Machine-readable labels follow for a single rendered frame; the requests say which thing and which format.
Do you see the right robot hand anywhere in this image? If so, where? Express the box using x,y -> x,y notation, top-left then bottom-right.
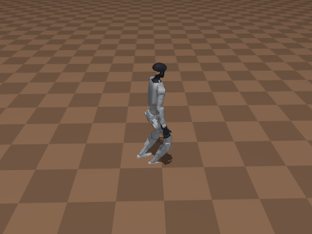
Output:
161,126 -> 171,139

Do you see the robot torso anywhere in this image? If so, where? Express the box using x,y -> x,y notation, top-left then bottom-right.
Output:
146,77 -> 165,124

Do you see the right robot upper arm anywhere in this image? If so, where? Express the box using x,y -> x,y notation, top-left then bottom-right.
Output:
156,85 -> 165,112

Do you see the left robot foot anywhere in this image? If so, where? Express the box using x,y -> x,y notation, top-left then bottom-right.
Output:
136,152 -> 152,158

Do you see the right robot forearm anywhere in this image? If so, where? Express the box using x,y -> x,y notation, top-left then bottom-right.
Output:
157,107 -> 166,129

